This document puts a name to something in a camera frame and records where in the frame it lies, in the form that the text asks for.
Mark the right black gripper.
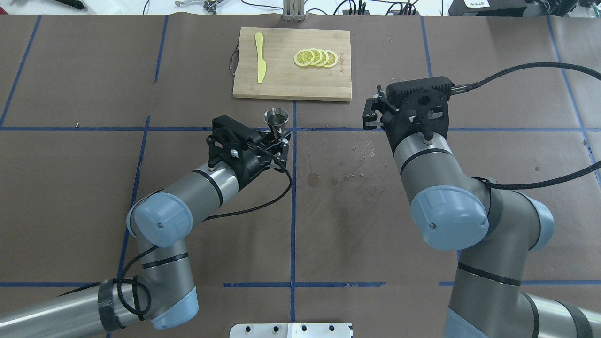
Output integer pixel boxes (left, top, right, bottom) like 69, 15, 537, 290
362, 85, 408, 141

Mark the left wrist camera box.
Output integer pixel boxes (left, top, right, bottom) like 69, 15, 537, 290
206, 115, 262, 169

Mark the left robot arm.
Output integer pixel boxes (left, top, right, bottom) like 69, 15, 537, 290
1, 128, 291, 338

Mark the aluminium frame post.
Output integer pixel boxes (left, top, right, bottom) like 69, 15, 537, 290
282, 0, 306, 22

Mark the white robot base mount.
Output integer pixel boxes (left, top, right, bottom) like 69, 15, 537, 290
229, 323, 354, 338

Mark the yellow plastic knife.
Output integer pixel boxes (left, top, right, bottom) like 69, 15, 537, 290
254, 32, 268, 84

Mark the steel double jigger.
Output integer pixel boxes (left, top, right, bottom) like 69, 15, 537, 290
264, 108, 288, 133

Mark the bamboo cutting board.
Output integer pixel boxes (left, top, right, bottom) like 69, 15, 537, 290
232, 27, 352, 102

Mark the metal reacher grabber stick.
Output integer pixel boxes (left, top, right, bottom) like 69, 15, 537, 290
174, 0, 223, 14

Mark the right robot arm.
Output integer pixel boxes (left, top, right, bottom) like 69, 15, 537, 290
363, 81, 600, 338

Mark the lemon slice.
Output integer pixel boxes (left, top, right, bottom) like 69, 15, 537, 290
324, 51, 339, 69
310, 48, 324, 66
293, 49, 315, 67
316, 50, 329, 67

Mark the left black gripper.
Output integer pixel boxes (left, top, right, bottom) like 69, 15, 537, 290
235, 132, 292, 184

